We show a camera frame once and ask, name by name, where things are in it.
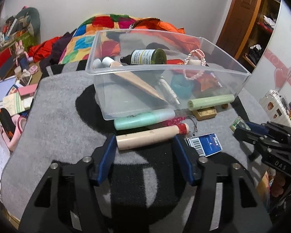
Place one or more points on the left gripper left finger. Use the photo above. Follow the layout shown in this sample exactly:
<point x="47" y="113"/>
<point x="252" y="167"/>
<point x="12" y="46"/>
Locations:
<point x="64" y="186"/>

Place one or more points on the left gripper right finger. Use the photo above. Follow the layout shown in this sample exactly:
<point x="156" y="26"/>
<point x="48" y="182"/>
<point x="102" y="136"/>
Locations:
<point x="241" y="208"/>

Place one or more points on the green white correction tape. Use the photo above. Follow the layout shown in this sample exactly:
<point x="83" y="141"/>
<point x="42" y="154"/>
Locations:
<point x="239" y="123"/>

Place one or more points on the blue small box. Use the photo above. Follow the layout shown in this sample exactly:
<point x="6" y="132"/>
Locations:
<point x="205" y="145"/>

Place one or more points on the yellow small box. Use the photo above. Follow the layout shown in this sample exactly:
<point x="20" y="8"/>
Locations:
<point x="204" y="114"/>

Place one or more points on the light green long tube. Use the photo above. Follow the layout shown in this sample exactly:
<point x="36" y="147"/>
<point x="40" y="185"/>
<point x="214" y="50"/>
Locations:
<point x="206" y="102"/>

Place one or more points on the mint green bottle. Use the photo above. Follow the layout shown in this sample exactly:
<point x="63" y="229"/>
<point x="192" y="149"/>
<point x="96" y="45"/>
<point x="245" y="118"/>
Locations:
<point x="144" y="119"/>

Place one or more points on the beige tube red cap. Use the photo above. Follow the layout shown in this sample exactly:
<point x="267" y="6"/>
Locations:
<point x="149" y="137"/>

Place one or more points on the white pen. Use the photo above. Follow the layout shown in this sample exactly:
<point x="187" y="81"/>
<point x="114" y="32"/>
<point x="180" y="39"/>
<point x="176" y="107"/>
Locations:
<point x="168" y="92"/>

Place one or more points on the beige cream tube white cap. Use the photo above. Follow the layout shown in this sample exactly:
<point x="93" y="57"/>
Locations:
<point x="132" y="78"/>

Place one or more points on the clear plastic storage bin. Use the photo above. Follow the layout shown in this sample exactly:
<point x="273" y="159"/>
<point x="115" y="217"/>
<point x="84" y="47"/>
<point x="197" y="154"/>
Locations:
<point x="118" y="98"/>

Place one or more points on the green glass bottle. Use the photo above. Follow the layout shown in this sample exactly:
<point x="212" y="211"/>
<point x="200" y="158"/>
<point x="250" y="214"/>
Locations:
<point x="145" y="57"/>

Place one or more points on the person right hand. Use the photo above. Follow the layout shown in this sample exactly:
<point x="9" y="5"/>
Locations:
<point x="278" y="184"/>

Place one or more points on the white suitcase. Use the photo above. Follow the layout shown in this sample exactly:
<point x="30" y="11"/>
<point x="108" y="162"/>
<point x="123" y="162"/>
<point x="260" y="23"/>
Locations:
<point x="277" y="108"/>

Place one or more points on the grey black blanket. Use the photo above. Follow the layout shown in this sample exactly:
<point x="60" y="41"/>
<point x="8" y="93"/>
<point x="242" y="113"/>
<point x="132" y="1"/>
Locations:
<point x="145" y="190"/>

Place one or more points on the pink flat box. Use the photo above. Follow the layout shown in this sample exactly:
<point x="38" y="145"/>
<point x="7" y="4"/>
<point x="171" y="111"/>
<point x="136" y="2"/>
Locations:
<point x="27" y="91"/>

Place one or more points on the blue notebook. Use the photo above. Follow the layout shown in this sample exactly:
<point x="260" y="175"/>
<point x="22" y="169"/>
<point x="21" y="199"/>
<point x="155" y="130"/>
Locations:
<point x="5" y="86"/>

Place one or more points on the wooden wardrobe shelf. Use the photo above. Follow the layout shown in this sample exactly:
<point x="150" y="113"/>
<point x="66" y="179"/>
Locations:
<point x="248" y="29"/>

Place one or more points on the pink bunny doll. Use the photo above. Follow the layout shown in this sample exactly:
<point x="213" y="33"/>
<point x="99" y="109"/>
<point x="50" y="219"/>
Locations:
<point x="23" y="60"/>

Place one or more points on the red long box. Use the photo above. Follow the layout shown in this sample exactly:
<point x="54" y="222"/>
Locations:
<point x="6" y="62"/>

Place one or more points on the grey green cushion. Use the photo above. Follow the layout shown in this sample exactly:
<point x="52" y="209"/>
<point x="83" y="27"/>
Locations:
<point x="30" y="18"/>

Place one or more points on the orange down jacket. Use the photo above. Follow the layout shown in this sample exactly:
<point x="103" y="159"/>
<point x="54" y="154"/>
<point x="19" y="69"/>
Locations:
<point x="168" y="32"/>

